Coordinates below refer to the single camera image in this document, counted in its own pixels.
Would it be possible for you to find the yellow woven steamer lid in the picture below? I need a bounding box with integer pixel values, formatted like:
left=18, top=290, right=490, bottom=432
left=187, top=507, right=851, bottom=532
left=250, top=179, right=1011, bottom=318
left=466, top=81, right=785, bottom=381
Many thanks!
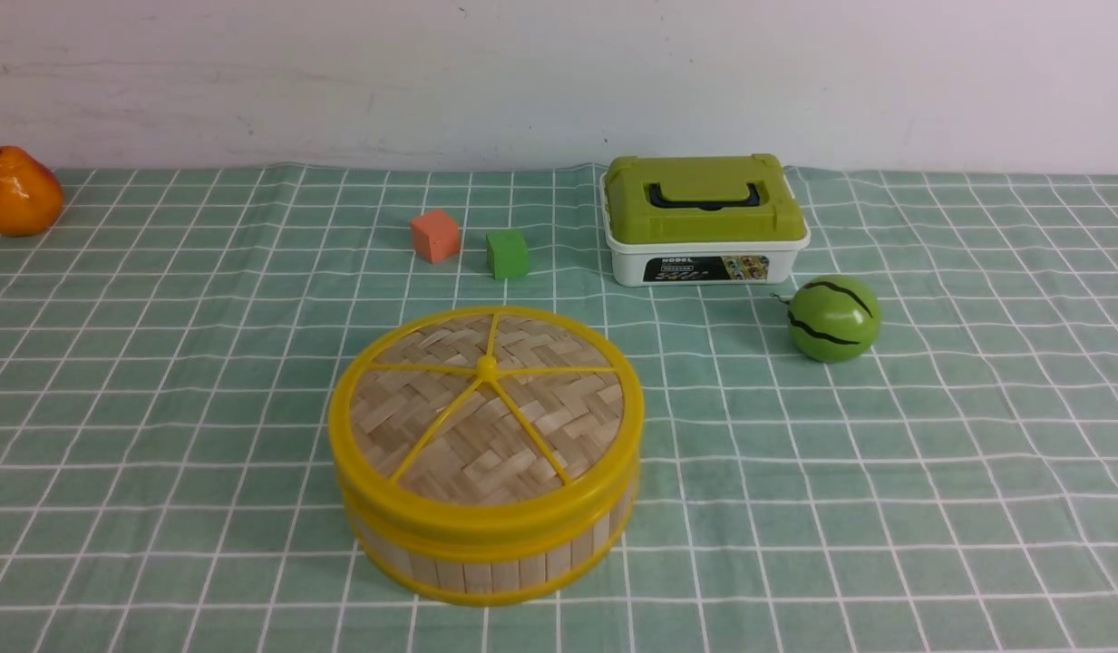
left=326, top=305, right=645, bottom=547

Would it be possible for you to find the orange toy pear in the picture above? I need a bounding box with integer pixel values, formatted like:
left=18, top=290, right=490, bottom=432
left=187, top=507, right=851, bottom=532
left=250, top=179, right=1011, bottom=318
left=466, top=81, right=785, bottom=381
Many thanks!
left=0, top=145, right=64, bottom=239

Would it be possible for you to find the green foam cube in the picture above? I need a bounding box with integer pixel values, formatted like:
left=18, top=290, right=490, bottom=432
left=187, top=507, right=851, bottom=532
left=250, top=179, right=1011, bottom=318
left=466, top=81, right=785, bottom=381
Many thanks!
left=485, top=229, right=532, bottom=281

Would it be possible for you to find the yellow bamboo steamer base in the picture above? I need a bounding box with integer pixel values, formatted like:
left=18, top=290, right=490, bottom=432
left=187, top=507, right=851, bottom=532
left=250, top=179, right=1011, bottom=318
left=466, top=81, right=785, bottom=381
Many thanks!
left=342, top=464, right=641, bottom=607

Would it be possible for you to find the green toy watermelon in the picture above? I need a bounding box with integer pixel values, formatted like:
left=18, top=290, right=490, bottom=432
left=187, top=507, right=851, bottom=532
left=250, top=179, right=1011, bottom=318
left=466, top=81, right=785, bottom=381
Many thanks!
left=773, top=274, right=883, bottom=365

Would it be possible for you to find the green checkered tablecloth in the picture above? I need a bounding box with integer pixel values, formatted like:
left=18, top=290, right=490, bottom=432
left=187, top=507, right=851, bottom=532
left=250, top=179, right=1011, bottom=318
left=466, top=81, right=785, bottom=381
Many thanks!
left=0, top=165, right=1118, bottom=652

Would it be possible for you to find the green lidded white box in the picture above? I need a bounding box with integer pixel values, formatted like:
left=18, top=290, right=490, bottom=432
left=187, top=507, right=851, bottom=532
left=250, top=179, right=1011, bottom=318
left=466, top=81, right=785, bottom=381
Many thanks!
left=598, top=153, right=811, bottom=287

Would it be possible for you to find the orange foam cube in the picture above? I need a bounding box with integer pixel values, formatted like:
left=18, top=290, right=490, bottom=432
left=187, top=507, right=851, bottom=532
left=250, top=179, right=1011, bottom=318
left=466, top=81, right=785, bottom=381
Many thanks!
left=409, top=210, right=461, bottom=265

